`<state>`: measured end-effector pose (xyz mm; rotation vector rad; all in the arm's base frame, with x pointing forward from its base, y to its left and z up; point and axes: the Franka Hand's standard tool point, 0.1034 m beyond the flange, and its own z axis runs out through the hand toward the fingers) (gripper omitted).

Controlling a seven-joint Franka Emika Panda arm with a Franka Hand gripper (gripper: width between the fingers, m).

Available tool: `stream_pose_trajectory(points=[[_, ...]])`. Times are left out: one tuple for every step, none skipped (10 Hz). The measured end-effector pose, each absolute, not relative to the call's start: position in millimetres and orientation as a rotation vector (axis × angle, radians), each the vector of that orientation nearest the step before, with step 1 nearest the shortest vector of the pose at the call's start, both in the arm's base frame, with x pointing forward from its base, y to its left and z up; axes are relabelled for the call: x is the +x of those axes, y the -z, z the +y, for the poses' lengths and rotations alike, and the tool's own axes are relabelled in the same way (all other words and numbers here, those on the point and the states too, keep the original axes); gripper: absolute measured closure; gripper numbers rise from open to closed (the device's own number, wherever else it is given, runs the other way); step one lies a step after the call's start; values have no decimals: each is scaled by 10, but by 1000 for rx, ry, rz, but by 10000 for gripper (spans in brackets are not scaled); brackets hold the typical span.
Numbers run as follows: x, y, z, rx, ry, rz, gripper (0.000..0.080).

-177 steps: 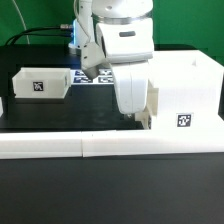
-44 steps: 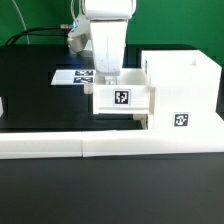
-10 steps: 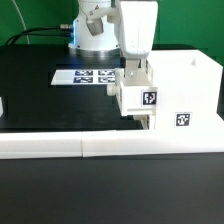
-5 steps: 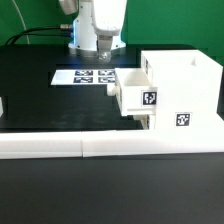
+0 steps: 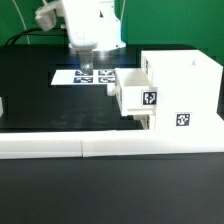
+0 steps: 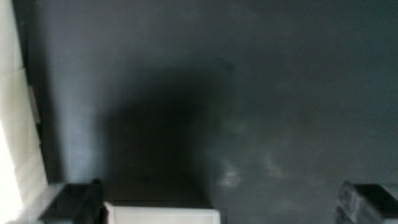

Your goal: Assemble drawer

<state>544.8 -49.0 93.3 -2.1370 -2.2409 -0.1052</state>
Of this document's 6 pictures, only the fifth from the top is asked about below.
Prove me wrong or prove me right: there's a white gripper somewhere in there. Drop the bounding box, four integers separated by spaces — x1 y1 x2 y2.
61 0 102 76

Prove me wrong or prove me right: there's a white drawer tray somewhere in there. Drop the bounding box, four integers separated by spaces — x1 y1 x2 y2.
134 115 156 130
107 68 158 116

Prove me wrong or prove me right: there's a white front drawer tray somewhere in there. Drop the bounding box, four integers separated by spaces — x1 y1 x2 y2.
134 115 156 130

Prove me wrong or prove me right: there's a white drawer cabinet box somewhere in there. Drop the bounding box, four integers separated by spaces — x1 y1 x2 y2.
141 50 224 130

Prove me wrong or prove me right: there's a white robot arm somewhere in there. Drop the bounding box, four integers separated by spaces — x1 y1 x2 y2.
35 0 126 74

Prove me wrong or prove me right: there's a white marker sheet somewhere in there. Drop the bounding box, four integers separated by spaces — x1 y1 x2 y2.
51 69 115 86

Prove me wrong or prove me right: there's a white L-shaped foam barrier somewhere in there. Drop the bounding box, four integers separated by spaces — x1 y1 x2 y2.
0 128 224 160

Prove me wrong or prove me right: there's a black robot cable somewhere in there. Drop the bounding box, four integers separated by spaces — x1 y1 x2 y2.
4 23 71 47

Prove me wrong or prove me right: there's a thin white cable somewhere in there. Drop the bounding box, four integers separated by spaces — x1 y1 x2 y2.
12 0 31 45

